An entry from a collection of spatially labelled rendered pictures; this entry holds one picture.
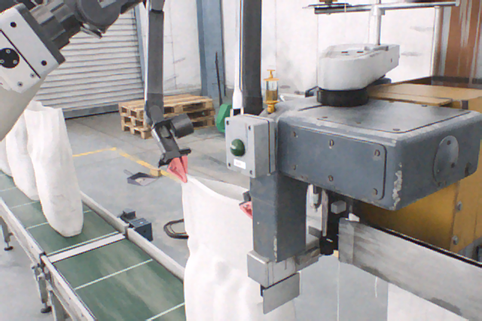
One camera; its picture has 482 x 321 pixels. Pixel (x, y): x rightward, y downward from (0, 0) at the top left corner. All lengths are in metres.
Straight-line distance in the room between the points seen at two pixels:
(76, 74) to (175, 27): 2.27
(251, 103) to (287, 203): 0.33
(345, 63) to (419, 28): 5.76
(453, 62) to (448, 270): 0.49
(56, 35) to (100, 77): 7.70
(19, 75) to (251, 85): 0.48
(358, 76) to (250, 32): 0.36
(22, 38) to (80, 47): 7.59
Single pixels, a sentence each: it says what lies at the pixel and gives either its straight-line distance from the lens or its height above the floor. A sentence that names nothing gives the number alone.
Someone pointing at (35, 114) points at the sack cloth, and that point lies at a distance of 2.64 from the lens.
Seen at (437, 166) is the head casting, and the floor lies 1.28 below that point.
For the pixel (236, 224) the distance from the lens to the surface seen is 1.15.
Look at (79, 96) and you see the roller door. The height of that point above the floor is 0.39.
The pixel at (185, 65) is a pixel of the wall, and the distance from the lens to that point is 9.47.
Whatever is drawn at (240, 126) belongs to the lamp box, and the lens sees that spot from 0.70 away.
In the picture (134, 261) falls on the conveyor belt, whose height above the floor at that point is 0.38.
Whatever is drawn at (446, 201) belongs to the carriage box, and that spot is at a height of 1.15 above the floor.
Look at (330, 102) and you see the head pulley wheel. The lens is 0.77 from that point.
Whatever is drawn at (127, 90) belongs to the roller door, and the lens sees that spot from 8.82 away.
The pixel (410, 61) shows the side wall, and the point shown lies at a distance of 6.58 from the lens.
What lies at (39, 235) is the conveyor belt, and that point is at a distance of 2.77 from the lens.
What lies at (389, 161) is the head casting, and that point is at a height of 1.30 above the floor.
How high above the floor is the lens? 1.47
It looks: 17 degrees down
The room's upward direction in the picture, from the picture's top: 2 degrees counter-clockwise
